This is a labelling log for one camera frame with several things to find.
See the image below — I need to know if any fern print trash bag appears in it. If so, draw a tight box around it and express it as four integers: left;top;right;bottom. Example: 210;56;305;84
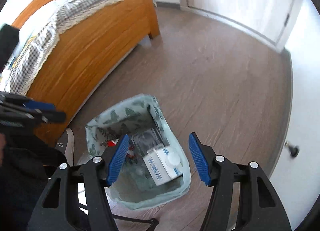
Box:
85;94;191;210

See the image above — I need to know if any white cardboard box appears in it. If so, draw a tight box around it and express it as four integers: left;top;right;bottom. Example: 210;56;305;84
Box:
143;146;183;186

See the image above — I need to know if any grey sneaker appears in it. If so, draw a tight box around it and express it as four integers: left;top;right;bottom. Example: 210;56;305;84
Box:
55;128;74;166

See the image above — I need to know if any black door stopper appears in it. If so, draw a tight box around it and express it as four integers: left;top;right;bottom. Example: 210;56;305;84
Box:
285;141;299;158

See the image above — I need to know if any checkered bed blanket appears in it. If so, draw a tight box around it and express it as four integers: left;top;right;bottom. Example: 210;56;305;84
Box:
1;0;123;95

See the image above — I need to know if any wooden bed frame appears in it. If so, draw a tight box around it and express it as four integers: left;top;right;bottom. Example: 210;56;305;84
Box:
27;0;160;146

